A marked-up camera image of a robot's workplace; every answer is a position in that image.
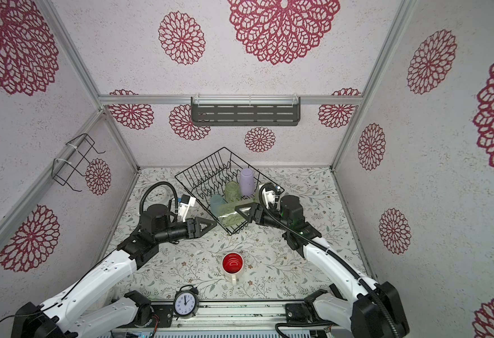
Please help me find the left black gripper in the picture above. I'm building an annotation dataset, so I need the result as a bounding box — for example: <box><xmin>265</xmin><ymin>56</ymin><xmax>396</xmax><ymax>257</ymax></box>
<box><xmin>156</xmin><ymin>216</ymin><xmax>217</xmax><ymax>245</ymax></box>

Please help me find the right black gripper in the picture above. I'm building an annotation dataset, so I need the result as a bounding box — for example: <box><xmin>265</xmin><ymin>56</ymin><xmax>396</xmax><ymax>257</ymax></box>
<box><xmin>237</xmin><ymin>205</ymin><xmax>292</xmax><ymax>235</ymax></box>

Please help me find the pale yellow textured cup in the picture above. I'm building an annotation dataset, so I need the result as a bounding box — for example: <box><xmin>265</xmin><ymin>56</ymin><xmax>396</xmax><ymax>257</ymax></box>
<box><xmin>253</xmin><ymin>187</ymin><xmax>261</xmax><ymax>203</ymax></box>

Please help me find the green transparent cup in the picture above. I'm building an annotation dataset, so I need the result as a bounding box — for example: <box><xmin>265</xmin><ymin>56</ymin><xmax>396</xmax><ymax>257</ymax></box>
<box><xmin>224</xmin><ymin>181</ymin><xmax>242</xmax><ymax>203</ymax></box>
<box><xmin>218</xmin><ymin>199</ymin><xmax>253</xmax><ymax>228</ymax></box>

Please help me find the lavender plastic cup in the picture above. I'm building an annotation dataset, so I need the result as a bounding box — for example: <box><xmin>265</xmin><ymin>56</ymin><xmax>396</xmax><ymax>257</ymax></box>
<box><xmin>239</xmin><ymin>168</ymin><xmax>255</xmax><ymax>197</ymax></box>

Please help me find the teal transparent cup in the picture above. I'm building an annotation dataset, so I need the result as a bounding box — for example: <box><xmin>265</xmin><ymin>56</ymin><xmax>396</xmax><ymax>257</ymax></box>
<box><xmin>210</xmin><ymin>194</ymin><xmax>227</xmax><ymax>217</ymax></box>

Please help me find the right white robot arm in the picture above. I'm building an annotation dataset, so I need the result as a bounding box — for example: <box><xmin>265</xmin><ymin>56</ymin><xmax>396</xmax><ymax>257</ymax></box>
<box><xmin>235</xmin><ymin>195</ymin><xmax>410</xmax><ymax>337</ymax></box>

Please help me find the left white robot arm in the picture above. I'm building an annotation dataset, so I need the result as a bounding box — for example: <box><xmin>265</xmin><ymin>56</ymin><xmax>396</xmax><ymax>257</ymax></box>
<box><xmin>11</xmin><ymin>204</ymin><xmax>217</xmax><ymax>337</ymax></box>

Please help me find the red white mug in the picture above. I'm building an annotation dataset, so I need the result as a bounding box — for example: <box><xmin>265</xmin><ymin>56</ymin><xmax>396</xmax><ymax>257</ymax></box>
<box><xmin>221</xmin><ymin>252</ymin><xmax>244</xmax><ymax>286</ymax></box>

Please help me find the white round gauge clock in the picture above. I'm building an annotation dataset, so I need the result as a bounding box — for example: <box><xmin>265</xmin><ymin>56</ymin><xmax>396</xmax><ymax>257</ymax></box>
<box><xmin>144</xmin><ymin>185</ymin><xmax>173</xmax><ymax>208</ymax></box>

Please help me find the black alarm clock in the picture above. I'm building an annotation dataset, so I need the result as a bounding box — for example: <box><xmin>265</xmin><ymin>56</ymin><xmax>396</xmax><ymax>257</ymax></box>
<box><xmin>173</xmin><ymin>284</ymin><xmax>199</xmax><ymax>319</ymax></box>

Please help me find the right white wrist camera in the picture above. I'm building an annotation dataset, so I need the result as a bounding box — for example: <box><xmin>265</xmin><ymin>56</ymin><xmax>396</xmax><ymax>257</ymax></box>
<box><xmin>260</xmin><ymin>188</ymin><xmax>276</xmax><ymax>209</ymax></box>

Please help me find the black wire dish rack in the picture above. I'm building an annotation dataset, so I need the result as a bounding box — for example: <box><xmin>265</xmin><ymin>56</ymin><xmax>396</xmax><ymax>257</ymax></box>
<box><xmin>175</xmin><ymin>146</ymin><xmax>284</xmax><ymax>235</ymax></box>

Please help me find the left black corrugated cable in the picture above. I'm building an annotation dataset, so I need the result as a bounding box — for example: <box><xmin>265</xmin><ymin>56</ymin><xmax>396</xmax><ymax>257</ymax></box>
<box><xmin>139</xmin><ymin>181</ymin><xmax>179</xmax><ymax>221</ymax></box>

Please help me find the black corrugated cable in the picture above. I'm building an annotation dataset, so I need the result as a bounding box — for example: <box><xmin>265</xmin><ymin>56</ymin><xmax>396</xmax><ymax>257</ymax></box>
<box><xmin>139</xmin><ymin>181</ymin><xmax>179</xmax><ymax>221</ymax></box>
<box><xmin>257</xmin><ymin>182</ymin><xmax>402</xmax><ymax>338</ymax></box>

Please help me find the grey wall shelf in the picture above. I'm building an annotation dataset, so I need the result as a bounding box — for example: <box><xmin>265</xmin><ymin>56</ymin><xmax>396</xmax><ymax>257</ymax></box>
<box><xmin>191</xmin><ymin>97</ymin><xmax>301</xmax><ymax>127</ymax></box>

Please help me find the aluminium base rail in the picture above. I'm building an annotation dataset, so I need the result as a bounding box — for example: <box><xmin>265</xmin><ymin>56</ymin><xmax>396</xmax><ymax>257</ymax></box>
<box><xmin>111</xmin><ymin>299</ymin><xmax>358</xmax><ymax>338</ymax></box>

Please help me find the black wire wall holder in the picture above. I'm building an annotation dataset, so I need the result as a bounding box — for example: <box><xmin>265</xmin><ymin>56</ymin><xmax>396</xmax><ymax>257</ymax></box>
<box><xmin>51</xmin><ymin>133</ymin><xmax>106</xmax><ymax>192</ymax></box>

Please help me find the right black corrugated cable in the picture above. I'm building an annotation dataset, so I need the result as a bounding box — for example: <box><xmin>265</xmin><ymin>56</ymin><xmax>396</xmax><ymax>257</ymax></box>
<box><xmin>257</xmin><ymin>182</ymin><xmax>402</xmax><ymax>338</ymax></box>

